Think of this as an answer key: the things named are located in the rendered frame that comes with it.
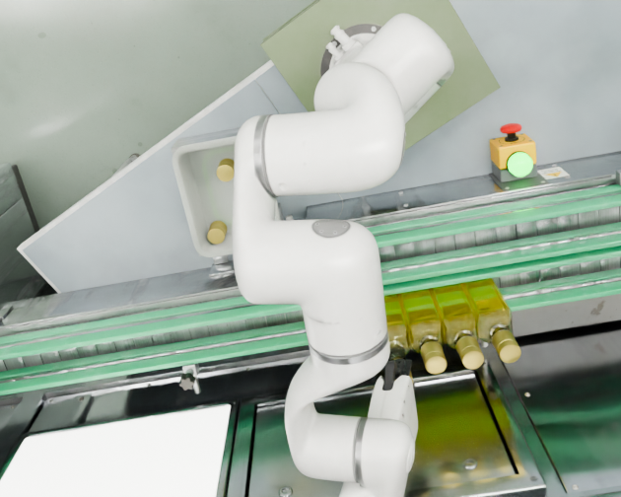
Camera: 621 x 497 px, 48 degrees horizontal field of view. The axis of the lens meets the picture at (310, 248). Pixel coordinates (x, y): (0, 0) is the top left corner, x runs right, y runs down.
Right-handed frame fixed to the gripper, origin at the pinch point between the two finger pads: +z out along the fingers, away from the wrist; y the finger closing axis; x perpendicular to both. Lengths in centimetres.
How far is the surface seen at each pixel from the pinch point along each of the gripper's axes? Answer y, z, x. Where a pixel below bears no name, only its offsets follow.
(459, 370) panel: -11.9, 20.4, -6.0
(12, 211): 10, 68, 121
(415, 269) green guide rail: 6.3, 25.3, 0.5
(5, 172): 20, 72, 123
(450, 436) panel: -12.5, 2.7, -5.9
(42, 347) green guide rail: 4, 4, 67
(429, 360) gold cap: 1.1, 3.7, -3.9
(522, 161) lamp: 20.1, 40.1, -18.9
